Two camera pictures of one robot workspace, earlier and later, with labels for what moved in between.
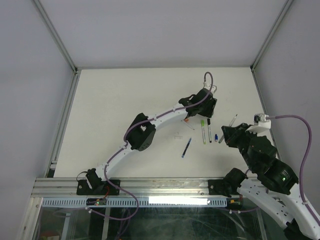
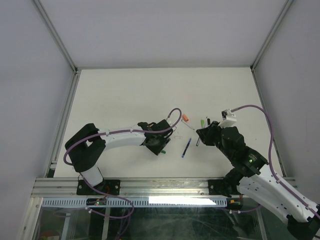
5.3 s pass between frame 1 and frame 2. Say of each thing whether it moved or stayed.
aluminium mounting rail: stayed
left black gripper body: moved
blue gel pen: stayed
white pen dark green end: moved
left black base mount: stayed
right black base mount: stayed
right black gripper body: moved
